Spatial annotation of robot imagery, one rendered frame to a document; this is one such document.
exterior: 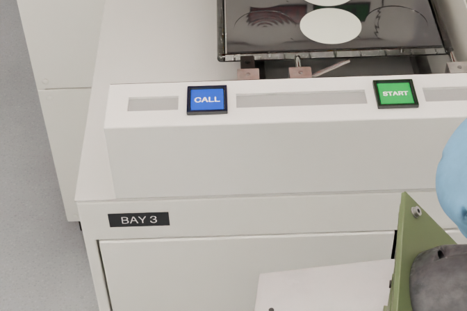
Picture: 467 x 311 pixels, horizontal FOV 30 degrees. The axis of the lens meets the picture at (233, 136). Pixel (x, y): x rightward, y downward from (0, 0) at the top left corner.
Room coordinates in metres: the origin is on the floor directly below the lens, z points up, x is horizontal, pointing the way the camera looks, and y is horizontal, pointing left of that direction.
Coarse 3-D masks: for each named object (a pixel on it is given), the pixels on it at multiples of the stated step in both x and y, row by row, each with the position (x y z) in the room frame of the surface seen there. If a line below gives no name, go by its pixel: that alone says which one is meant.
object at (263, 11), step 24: (240, 0) 1.26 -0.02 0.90; (264, 0) 1.26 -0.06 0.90; (288, 0) 1.25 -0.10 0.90; (360, 0) 1.24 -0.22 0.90; (384, 0) 1.24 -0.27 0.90; (408, 0) 1.24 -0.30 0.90; (240, 24) 1.19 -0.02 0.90; (264, 24) 1.18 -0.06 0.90; (288, 24) 1.18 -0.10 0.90; (384, 24) 1.17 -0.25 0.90; (408, 24) 1.17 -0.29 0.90; (432, 24) 1.17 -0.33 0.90; (240, 48) 1.12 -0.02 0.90; (264, 48) 1.12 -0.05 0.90; (288, 48) 1.12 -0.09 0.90; (312, 48) 1.11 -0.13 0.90; (336, 48) 1.11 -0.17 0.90; (360, 48) 1.11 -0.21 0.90
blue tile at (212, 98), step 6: (192, 90) 0.94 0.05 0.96; (198, 90) 0.94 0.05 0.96; (204, 90) 0.94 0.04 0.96; (210, 90) 0.94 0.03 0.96; (216, 90) 0.94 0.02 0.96; (222, 90) 0.94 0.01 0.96; (192, 96) 0.93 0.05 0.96; (198, 96) 0.93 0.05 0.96; (204, 96) 0.93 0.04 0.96; (210, 96) 0.93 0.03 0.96; (216, 96) 0.92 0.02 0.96; (222, 96) 0.92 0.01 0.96; (192, 102) 0.91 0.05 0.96; (198, 102) 0.91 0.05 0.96; (204, 102) 0.91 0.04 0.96; (210, 102) 0.91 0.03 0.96; (216, 102) 0.91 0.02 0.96; (222, 102) 0.91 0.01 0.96; (192, 108) 0.90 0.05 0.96; (198, 108) 0.90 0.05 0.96; (204, 108) 0.90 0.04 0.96; (210, 108) 0.90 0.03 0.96; (216, 108) 0.90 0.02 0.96; (222, 108) 0.90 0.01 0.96
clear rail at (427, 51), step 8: (384, 48) 1.10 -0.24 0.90; (392, 48) 1.10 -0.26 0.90; (408, 48) 1.10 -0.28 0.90; (416, 48) 1.10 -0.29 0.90; (424, 48) 1.10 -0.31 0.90; (432, 48) 1.10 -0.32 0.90; (440, 48) 1.10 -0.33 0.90; (448, 48) 1.10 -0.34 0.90; (224, 56) 1.10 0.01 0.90; (232, 56) 1.10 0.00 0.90; (256, 56) 1.10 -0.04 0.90; (264, 56) 1.10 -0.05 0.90; (272, 56) 1.10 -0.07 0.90; (280, 56) 1.10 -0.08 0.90; (288, 56) 1.09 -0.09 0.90; (296, 56) 1.09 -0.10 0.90; (304, 56) 1.09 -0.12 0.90; (312, 56) 1.09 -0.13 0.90; (320, 56) 1.09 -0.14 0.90; (328, 56) 1.09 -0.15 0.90; (336, 56) 1.09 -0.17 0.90; (344, 56) 1.09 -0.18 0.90; (352, 56) 1.09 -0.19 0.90; (360, 56) 1.09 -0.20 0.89; (368, 56) 1.09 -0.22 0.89; (376, 56) 1.09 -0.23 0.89; (384, 56) 1.09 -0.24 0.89; (392, 56) 1.10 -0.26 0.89
